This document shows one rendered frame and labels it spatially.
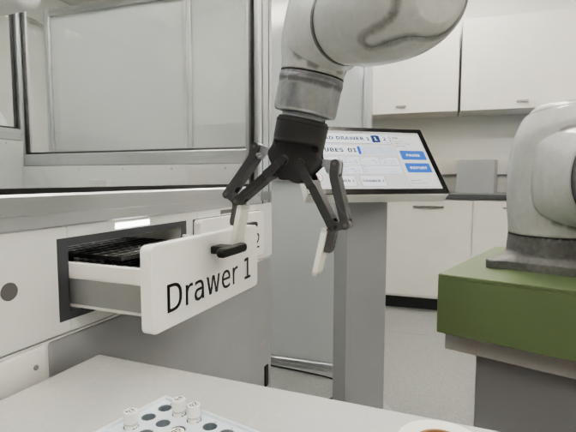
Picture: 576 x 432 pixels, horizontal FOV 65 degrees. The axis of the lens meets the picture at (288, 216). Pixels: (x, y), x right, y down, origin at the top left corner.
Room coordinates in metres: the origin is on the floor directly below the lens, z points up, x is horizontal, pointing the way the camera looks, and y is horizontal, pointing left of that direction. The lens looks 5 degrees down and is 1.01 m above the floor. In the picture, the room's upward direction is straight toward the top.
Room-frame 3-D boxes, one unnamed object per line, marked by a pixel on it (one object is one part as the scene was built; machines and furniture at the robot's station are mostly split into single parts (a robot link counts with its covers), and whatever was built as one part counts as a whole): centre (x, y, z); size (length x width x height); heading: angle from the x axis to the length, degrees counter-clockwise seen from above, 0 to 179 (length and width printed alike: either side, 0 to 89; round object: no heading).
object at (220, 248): (0.66, 0.09, 0.91); 0.07 x 0.04 x 0.01; 158
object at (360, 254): (1.60, -0.28, 0.51); 0.50 x 0.45 x 1.02; 16
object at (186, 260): (0.67, 0.12, 0.87); 0.29 x 0.02 x 0.11; 158
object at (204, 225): (1.01, 0.12, 0.87); 0.29 x 0.02 x 0.11; 158
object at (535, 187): (0.76, -0.46, 1.03); 0.18 x 0.16 x 0.22; 13
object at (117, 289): (0.75, 0.31, 0.86); 0.40 x 0.26 x 0.06; 68
